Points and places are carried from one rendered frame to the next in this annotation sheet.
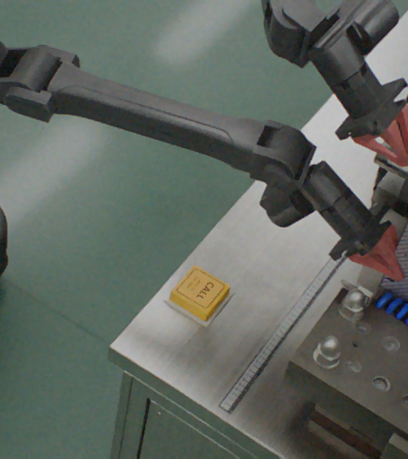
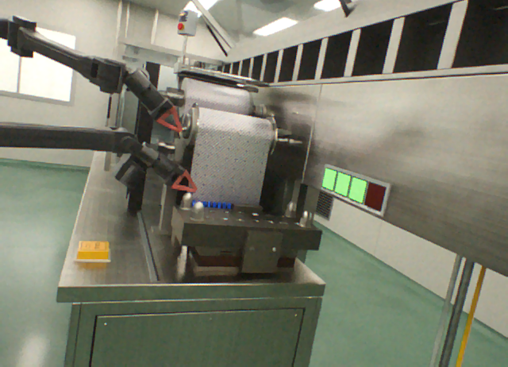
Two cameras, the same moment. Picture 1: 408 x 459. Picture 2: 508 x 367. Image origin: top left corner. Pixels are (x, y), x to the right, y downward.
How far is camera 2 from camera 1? 1.09 m
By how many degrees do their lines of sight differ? 56
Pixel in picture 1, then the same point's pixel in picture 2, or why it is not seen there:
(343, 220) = (165, 163)
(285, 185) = (136, 145)
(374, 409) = (232, 225)
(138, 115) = (32, 129)
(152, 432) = (100, 350)
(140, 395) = (88, 318)
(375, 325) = not seen: hidden behind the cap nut
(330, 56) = (138, 75)
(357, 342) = not seen: hidden behind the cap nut
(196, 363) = (121, 273)
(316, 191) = (148, 152)
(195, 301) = (96, 249)
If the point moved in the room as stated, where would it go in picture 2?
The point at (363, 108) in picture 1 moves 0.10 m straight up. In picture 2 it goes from (159, 99) to (164, 63)
